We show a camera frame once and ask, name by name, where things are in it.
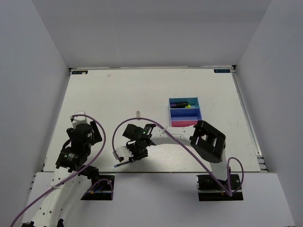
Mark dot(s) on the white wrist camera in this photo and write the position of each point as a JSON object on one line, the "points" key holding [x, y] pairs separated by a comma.
{"points": [[78, 119], [122, 153]]}

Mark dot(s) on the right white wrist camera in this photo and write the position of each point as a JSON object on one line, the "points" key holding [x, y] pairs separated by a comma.
{"points": [[122, 153]]}

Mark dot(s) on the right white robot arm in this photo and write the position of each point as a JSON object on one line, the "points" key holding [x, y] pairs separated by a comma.
{"points": [[208, 142]]}

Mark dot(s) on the blue clear pen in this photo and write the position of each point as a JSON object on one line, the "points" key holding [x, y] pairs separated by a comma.
{"points": [[121, 164]]}

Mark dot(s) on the blue corner label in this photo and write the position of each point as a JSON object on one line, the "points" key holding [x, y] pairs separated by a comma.
{"points": [[222, 71], [79, 72]]}

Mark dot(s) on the purple cap black highlighter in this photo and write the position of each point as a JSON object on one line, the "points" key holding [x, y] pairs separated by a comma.
{"points": [[178, 105]]}

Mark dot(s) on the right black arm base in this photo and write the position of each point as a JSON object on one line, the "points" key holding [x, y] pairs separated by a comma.
{"points": [[209, 190]]}

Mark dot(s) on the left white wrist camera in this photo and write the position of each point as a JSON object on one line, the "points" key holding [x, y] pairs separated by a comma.
{"points": [[78, 119]]}

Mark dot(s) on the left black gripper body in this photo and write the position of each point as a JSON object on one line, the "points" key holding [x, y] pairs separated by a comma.
{"points": [[96, 136]]}

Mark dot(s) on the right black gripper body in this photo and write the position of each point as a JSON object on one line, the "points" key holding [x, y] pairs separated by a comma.
{"points": [[139, 151]]}

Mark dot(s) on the right blue corner label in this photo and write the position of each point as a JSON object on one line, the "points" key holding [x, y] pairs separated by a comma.
{"points": [[222, 71]]}

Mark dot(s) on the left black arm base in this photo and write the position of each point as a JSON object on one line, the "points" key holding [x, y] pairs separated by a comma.
{"points": [[101, 190]]}

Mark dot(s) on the three-colour compartment box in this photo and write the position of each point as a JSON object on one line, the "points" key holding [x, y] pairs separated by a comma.
{"points": [[183, 117]]}

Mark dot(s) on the left blue corner label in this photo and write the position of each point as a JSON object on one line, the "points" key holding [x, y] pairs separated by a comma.
{"points": [[79, 72]]}

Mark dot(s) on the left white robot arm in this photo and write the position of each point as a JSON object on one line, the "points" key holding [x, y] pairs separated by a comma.
{"points": [[72, 172]]}

